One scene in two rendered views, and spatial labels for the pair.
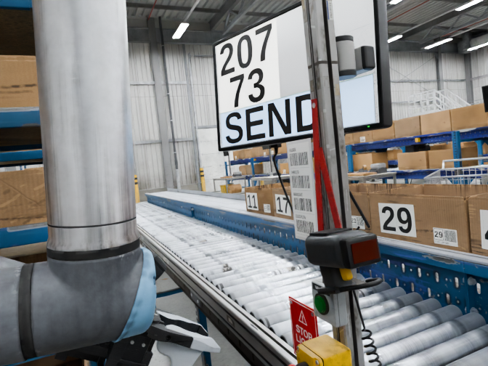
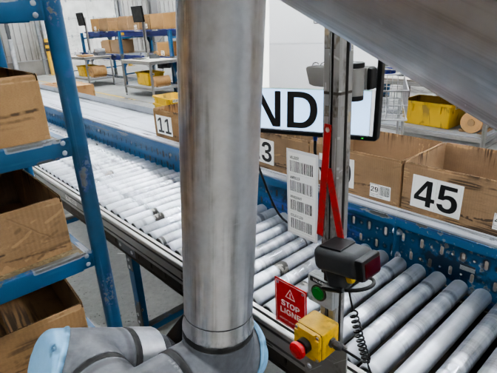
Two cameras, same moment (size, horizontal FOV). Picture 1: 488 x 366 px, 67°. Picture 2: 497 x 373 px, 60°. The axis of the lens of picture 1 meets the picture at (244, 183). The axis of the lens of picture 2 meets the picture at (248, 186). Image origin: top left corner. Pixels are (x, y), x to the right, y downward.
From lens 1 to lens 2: 0.39 m
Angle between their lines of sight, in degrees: 25
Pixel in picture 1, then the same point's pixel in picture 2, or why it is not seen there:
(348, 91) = not seen: hidden behind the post
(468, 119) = not seen: hidden behind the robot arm
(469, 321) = (396, 266)
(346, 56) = (359, 83)
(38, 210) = (51, 243)
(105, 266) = (245, 351)
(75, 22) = (240, 179)
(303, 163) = (307, 174)
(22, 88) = (22, 116)
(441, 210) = (379, 169)
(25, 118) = (39, 156)
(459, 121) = not seen: hidden behind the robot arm
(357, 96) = (354, 107)
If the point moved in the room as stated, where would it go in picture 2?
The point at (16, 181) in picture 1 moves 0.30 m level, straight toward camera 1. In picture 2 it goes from (26, 219) to (140, 281)
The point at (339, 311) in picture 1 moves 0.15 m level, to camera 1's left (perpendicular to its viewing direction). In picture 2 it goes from (334, 299) to (268, 317)
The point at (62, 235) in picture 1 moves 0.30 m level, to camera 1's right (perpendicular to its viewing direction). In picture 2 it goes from (215, 337) to (430, 280)
